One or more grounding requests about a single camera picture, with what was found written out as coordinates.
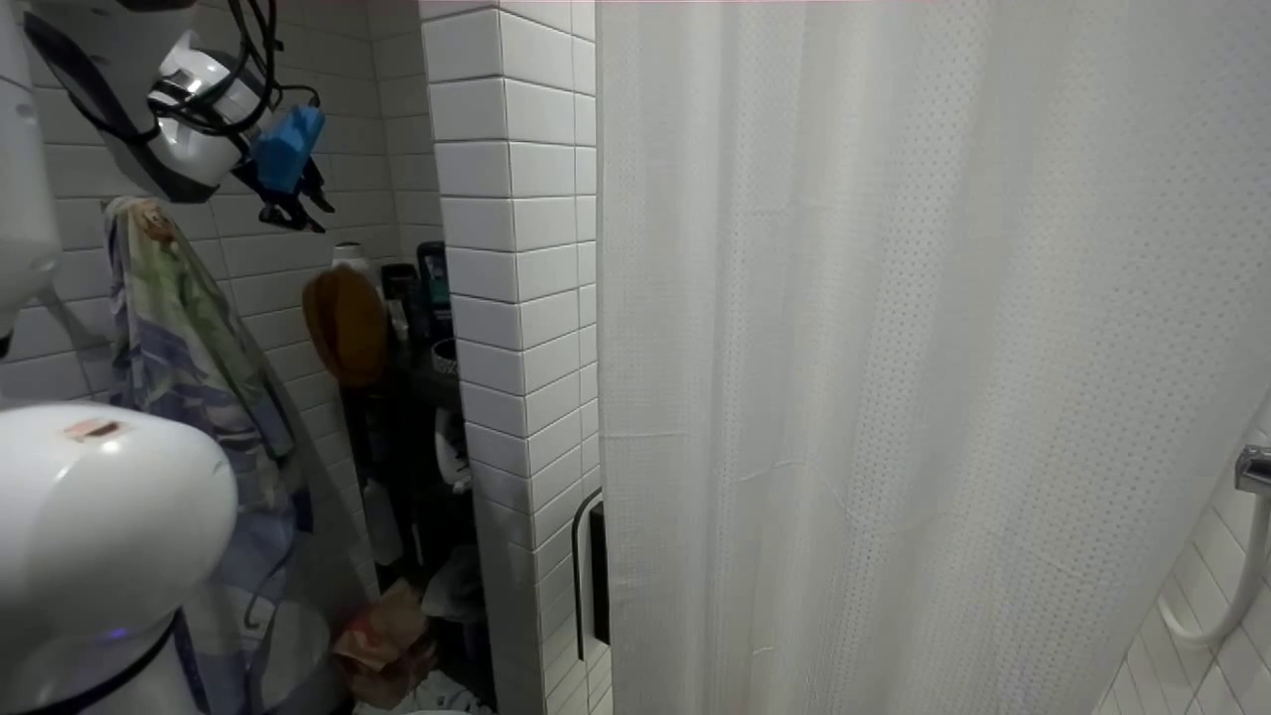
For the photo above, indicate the white shower curtain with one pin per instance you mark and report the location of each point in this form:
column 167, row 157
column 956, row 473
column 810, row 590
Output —
column 900, row 361

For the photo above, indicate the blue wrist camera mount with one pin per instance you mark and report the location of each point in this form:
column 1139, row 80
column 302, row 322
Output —
column 293, row 142

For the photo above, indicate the floral multicolour towel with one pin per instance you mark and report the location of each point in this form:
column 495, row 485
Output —
column 186, row 345

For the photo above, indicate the black shelf unit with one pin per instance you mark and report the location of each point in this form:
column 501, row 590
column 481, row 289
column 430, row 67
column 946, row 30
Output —
column 412, row 439

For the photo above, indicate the yellow knit beanie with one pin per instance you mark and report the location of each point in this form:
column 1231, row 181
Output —
column 344, row 322

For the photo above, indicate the dark slim bottle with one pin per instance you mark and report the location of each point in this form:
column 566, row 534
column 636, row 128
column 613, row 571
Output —
column 403, row 305

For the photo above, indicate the dark green bottle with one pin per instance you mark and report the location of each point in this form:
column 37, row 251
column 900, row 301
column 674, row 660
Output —
column 433, row 296

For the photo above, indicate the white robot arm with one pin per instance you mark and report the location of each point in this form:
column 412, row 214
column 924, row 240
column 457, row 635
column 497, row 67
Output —
column 101, row 542

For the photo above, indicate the brown paper bag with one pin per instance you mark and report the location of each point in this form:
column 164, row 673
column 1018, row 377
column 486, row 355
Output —
column 383, row 643

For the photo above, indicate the grey cloth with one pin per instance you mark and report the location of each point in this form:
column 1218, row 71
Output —
column 457, row 585

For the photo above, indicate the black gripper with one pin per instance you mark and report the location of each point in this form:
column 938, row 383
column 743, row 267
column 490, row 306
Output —
column 270, row 181

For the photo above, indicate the chrome shower faucet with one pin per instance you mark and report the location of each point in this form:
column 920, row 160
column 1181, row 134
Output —
column 1257, row 461

